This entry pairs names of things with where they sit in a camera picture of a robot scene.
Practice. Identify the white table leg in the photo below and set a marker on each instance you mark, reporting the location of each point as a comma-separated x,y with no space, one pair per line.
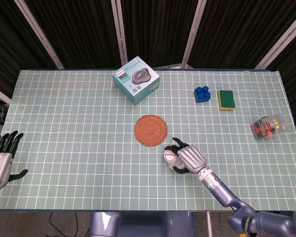
208,224

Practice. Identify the blue toy building brick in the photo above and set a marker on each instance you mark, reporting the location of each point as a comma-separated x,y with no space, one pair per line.
202,96

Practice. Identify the blue-grey robot torso base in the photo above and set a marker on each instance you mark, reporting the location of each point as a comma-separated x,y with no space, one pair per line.
138,224

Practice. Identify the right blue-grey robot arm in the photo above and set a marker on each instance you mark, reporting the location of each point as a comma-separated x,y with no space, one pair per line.
222,192

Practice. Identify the dark pleated curtain panel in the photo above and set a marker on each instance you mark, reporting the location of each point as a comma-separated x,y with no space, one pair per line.
10,44
79,32
158,29
236,32
293,74

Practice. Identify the clear bag of red parts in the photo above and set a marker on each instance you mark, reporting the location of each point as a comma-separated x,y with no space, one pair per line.
264,128

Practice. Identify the teal cardboard product box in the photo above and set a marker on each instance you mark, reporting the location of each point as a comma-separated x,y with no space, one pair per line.
138,81

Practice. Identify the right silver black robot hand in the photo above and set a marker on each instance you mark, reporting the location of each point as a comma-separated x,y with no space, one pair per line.
192,159

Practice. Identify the green white grid tablecloth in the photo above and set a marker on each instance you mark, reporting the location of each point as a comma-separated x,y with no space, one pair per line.
76,148

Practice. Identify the round brown woven coaster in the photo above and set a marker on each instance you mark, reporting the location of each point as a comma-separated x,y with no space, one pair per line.
150,129

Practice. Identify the yellow green scrub sponge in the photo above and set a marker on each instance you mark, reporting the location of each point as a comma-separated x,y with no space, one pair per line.
227,98

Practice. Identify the white floral paper cup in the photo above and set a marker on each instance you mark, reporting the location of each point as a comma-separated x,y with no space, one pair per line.
171,158

